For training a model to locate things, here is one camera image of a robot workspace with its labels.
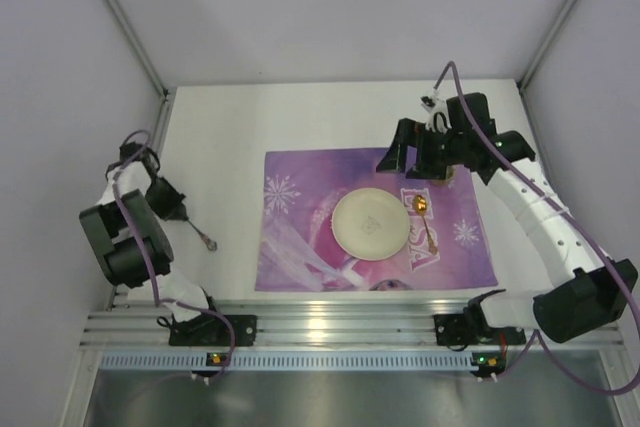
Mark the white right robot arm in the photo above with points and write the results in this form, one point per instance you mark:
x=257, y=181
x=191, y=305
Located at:
x=586, y=287

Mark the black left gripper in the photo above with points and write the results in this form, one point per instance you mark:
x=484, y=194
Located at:
x=173, y=204

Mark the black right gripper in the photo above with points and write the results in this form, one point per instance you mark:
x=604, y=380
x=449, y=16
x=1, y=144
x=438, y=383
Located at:
x=417, y=148

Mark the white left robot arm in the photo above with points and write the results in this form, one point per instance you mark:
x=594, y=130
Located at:
x=125, y=232

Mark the small metal cup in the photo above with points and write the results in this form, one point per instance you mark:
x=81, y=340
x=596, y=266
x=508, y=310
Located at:
x=446, y=180

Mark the gold spoon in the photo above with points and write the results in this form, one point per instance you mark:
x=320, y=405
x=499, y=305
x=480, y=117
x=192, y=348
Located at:
x=420, y=206

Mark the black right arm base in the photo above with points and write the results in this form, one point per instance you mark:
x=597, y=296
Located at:
x=458, y=331

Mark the aluminium mounting rail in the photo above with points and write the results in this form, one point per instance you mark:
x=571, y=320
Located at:
x=299, y=324

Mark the silver purple fork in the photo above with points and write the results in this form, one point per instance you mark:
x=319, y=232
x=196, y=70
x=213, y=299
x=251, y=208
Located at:
x=209, y=243

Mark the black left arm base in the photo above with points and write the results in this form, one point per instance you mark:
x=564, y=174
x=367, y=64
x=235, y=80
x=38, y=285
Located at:
x=207, y=331

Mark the cream round plate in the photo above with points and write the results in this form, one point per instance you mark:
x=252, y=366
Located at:
x=370, y=224

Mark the purple Elsa placemat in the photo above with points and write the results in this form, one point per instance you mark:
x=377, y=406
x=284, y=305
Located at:
x=298, y=252

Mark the white slotted cable duct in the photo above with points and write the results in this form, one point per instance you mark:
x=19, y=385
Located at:
x=301, y=361

